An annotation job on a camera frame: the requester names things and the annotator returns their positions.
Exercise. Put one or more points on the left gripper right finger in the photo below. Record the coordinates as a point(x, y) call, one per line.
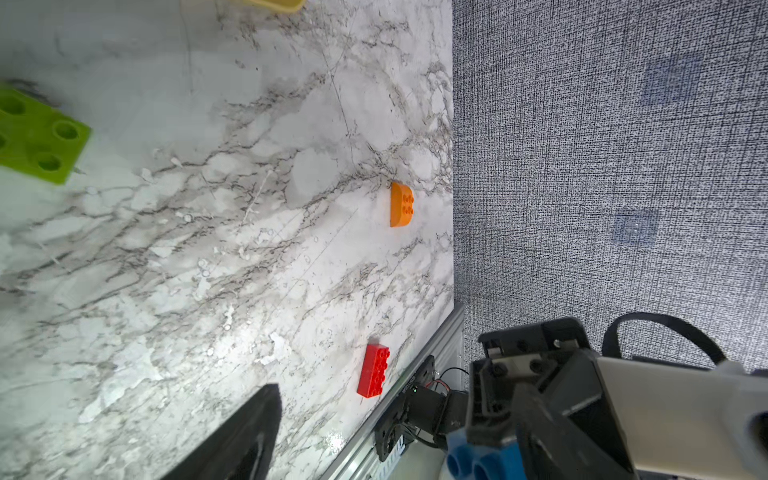
point(552, 447)

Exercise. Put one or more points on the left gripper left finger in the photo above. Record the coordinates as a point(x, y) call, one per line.
point(242, 447)

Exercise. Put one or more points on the blue lego brick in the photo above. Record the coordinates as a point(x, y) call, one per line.
point(468, 461)

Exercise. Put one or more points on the lime lego brick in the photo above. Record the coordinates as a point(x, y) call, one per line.
point(38, 140)

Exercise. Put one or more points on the red lego brick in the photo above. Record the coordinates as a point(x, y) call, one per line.
point(373, 374)

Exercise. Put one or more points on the orange lego brick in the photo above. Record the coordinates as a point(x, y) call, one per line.
point(402, 205)

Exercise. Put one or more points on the yellow tray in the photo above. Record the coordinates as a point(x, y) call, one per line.
point(280, 6)

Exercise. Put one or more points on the aluminium front rail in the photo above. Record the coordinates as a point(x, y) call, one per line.
point(358, 458)

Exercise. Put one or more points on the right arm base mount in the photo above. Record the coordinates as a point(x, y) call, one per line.
point(427, 411)

